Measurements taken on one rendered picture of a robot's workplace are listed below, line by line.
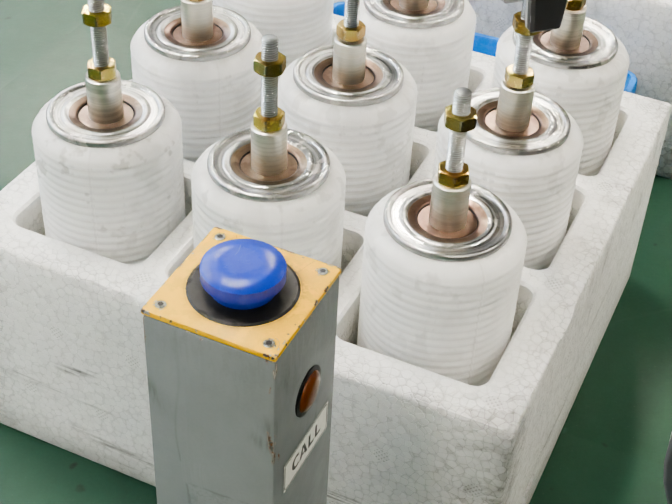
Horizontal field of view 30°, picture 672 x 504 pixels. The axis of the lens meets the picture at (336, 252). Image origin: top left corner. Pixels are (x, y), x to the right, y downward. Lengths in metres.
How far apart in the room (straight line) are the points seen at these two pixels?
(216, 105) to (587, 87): 0.26
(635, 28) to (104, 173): 0.57
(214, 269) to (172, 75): 0.32
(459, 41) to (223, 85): 0.18
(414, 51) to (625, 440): 0.33
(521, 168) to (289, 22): 0.26
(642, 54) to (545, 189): 0.40
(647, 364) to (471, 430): 0.34
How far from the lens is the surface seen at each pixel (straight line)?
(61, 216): 0.83
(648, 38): 1.18
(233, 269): 0.58
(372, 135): 0.84
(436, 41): 0.93
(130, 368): 0.84
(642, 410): 1.01
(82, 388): 0.88
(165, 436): 0.63
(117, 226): 0.82
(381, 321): 0.75
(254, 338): 0.56
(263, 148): 0.76
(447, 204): 0.72
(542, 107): 0.85
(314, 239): 0.76
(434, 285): 0.71
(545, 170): 0.80
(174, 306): 0.58
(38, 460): 0.95
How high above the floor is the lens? 0.70
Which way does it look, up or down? 39 degrees down
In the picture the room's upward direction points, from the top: 3 degrees clockwise
